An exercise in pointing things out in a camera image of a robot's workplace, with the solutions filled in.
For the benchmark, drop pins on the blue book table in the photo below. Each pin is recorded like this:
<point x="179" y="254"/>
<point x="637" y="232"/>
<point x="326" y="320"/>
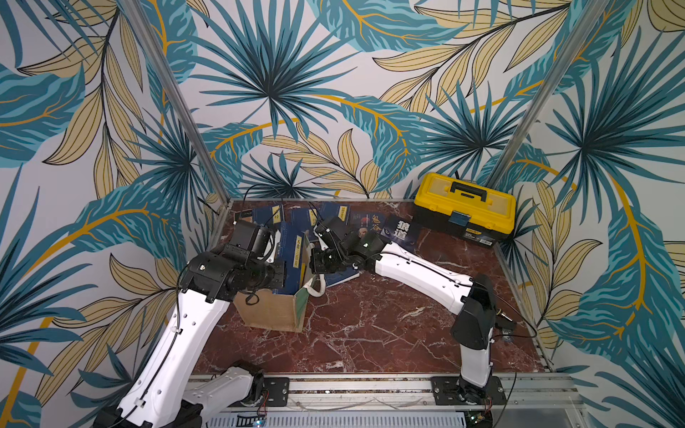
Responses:
<point x="341" y="277"/>

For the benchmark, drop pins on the front aluminium rail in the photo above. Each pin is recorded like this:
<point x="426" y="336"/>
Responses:
<point x="533" y="400"/>

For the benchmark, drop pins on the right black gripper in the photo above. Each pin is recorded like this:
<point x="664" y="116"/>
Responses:
<point x="319" y="259"/>

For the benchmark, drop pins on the right metal frame post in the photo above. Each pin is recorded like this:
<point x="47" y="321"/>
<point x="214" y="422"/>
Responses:
<point x="557" y="70"/>

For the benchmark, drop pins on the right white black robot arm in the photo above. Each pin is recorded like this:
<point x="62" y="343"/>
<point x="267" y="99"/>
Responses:
<point x="470" y="298"/>

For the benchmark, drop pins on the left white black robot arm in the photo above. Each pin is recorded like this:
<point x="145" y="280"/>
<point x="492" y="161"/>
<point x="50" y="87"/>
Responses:
<point x="211" y="281"/>

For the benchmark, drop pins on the brown cover book back left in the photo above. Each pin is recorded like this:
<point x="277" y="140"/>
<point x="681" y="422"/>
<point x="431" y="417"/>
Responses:
<point x="246" y="215"/>

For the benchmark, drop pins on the left metal frame post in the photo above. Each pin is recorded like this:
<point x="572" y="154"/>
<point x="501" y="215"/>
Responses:
<point x="143" y="29"/>

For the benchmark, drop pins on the dark book old man back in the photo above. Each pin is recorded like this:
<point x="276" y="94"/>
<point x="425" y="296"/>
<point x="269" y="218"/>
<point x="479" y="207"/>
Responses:
<point x="364" y="222"/>

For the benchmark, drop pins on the blue book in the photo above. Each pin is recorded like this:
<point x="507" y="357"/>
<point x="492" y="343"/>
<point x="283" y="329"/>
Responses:
<point x="268" y="215"/>
<point x="304" y="220"/>
<point x="291" y="249"/>
<point x="330" y="209"/>

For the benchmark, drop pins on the green beige canvas bag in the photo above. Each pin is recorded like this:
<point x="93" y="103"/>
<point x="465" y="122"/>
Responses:
<point x="278" y="312"/>

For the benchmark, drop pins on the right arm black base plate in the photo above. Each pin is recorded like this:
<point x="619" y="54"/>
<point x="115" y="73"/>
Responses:
<point x="453" y="390"/>

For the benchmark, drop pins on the yellow black toolbox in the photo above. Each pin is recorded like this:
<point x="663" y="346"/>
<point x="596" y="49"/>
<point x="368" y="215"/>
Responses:
<point x="464" y="210"/>

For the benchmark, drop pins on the black wolf cover book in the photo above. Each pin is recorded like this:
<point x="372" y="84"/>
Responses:
<point x="402" y="231"/>

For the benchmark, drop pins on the metal frame post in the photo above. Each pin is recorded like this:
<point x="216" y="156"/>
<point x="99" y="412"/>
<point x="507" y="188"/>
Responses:
<point x="557" y="70"/>
<point x="143" y="29"/>

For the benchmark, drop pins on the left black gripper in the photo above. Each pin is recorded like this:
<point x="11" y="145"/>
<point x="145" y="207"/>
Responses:
<point x="278" y="278"/>

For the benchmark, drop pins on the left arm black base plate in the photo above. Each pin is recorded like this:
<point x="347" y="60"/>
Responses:
<point x="271" y="391"/>

